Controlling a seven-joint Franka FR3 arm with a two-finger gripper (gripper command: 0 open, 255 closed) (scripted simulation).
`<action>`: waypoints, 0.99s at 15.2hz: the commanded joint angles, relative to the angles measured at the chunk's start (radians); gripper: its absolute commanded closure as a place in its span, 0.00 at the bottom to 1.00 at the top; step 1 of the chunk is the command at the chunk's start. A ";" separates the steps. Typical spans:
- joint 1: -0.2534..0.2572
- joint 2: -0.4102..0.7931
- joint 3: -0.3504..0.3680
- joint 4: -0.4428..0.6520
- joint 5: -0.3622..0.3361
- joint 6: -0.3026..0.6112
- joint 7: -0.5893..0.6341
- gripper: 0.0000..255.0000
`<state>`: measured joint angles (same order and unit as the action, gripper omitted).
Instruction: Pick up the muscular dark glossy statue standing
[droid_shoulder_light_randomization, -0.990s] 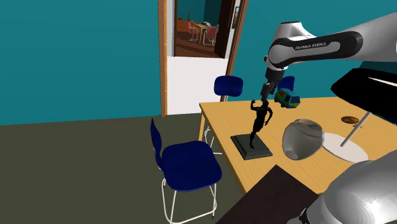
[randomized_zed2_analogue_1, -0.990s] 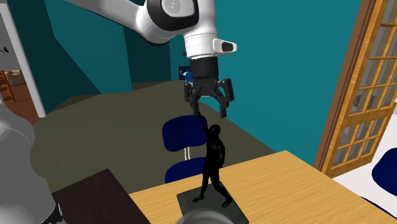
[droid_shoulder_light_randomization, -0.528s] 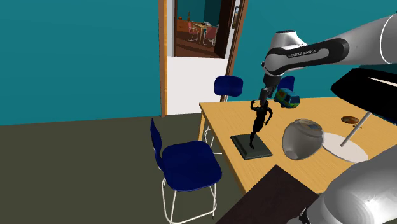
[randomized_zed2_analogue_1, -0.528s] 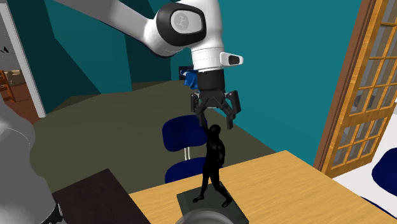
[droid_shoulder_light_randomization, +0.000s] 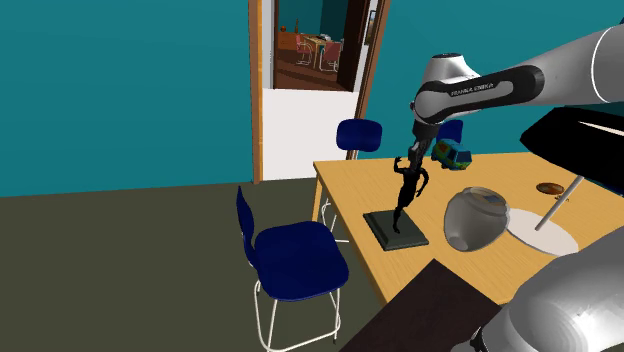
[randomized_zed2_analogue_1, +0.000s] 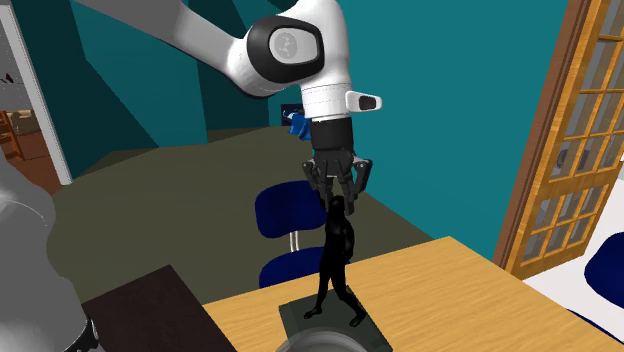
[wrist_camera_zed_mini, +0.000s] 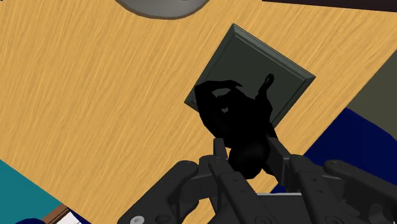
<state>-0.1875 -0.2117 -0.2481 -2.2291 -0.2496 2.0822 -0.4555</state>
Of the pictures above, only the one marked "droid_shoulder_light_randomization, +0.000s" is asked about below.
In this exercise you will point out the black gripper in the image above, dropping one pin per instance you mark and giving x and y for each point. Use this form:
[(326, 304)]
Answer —
[(416, 161)]

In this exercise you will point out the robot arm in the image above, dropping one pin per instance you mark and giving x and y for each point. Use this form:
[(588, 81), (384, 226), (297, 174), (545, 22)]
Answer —
[(560, 78)]

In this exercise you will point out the blue green toy van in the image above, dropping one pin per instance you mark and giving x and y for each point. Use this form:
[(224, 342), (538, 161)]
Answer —
[(451, 155)]

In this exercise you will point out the blue chair with white legs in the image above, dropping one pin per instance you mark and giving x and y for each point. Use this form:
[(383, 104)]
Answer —
[(452, 130), (297, 258), (358, 135)]

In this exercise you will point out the black figure statue on base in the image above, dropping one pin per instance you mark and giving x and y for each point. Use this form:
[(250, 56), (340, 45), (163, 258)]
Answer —
[(397, 236)]

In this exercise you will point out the grey round vase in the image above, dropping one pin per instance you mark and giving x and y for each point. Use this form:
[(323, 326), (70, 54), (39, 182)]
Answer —
[(470, 222)]

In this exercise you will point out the light wooden table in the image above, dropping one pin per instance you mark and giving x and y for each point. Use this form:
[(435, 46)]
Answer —
[(502, 170)]

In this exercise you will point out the small brown disc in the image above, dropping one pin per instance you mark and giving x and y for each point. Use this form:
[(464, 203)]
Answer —
[(550, 188)]

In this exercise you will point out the wooden table with red chairs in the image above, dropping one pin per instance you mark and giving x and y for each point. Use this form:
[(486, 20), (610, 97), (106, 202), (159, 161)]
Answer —
[(319, 46)]

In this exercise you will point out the black shade white desk lamp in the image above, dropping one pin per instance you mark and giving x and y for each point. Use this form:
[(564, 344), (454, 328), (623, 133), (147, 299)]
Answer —
[(565, 136)]

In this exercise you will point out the dark robot stand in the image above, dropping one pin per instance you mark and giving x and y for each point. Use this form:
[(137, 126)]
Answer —
[(429, 312)]

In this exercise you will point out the wooden door frame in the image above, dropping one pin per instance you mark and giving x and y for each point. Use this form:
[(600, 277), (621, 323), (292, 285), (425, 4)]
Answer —
[(255, 97)]

